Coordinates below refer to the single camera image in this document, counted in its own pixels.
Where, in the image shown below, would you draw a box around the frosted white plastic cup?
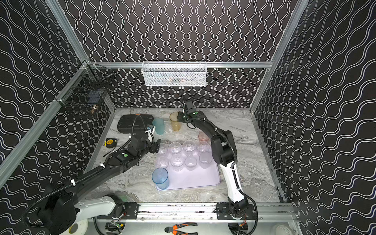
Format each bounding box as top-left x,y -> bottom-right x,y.
199,152 -> 213,169

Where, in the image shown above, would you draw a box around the teal textured plastic cup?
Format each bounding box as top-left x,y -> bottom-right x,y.
152,118 -> 165,135

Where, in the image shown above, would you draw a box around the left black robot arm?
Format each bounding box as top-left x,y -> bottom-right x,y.
21,114 -> 161,235

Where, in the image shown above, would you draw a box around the white wire mesh basket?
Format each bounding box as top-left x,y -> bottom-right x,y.
142,61 -> 208,87

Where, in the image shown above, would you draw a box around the yellow black tape measure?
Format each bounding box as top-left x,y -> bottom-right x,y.
103,138 -> 118,157

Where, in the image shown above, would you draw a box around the clear plain glass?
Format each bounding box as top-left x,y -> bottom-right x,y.
168,142 -> 183,154

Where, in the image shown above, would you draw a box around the clear faceted tumbler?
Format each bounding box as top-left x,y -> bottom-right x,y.
170,154 -> 184,171

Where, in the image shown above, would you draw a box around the black plastic tool case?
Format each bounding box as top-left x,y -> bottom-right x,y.
117,114 -> 154,134

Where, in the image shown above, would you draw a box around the tall blue plastic cup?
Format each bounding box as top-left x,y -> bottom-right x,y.
152,168 -> 169,190

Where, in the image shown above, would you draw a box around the black wire basket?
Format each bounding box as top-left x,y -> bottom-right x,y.
57,63 -> 116,117

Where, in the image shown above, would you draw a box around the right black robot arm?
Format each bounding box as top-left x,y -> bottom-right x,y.
177,93 -> 258,221

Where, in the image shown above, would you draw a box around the white round object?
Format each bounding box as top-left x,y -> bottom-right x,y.
270,224 -> 294,235

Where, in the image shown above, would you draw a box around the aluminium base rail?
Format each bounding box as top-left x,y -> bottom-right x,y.
98,202 -> 295,223

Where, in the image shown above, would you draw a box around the clear faceted glass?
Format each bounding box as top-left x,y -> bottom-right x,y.
157,143 -> 168,156

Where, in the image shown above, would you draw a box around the lavender plastic tray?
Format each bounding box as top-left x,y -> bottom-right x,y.
155,151 -> 221,191

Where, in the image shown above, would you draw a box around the tall yellow plastic cup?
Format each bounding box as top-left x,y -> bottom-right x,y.
169,112 -> 182,132

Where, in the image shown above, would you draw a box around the small pink plastic cup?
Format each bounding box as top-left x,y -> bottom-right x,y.
198,132 -> 210,143

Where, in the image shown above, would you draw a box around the orange black pliers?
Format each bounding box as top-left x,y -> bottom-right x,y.
164,222 -> 199,235

